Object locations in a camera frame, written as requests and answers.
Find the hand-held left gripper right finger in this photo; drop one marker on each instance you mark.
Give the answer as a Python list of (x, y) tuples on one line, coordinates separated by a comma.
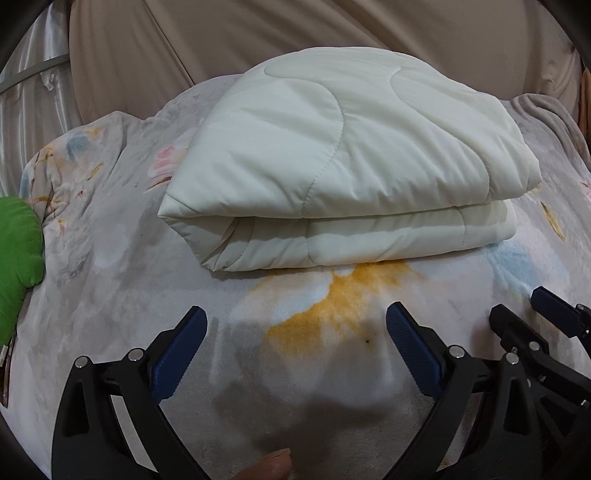
[(413, 353)]

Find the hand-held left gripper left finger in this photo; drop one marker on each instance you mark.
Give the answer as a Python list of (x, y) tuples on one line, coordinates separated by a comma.
[(178, 357)]

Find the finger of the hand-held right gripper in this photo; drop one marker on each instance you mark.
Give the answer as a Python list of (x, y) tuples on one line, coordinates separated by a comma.
[(551, 307), (517, 330)]

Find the cream quilted comforter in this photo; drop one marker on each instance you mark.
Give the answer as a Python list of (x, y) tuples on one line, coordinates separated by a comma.
[(332, 152)]

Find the person's left hand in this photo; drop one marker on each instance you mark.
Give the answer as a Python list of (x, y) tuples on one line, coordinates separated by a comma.
[(272, 466)]

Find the floral fleece blanket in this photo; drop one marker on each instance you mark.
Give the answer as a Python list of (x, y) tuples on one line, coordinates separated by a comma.
[(115, 258)]

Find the green cushion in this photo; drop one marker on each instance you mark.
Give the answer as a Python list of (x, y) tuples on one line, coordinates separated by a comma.
[(16, 258)]

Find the orange cloth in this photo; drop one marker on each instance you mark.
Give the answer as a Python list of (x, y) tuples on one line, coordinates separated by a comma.
[(585, 87)]

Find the silver curtain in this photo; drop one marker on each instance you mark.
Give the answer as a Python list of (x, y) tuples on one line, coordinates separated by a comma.
[(32, 87)]

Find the beige fabric backdrop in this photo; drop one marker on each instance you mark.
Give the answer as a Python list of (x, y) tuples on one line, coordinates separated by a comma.
[(231, 32)]

